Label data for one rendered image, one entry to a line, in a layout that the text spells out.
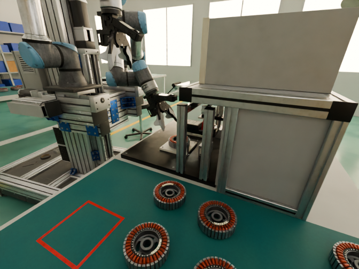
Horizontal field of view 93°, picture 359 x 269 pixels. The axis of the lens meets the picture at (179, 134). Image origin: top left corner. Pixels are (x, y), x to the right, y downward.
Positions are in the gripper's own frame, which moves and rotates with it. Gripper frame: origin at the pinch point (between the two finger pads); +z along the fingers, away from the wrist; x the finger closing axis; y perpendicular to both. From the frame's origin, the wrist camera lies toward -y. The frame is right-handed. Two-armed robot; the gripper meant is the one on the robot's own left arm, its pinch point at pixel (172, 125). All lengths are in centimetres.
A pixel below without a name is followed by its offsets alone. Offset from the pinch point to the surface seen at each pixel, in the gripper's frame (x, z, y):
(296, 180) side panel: 20, 27, -46
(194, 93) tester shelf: 21.8, -9.1, -28.2
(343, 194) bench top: 1, 48, -57
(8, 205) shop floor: 38, 6, 166
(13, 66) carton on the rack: -181, -302, 524
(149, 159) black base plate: 17.6, 8.4, 7.6
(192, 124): 2.4, 2.6, -12.6
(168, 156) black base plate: 10.9, 11.6, 2.0
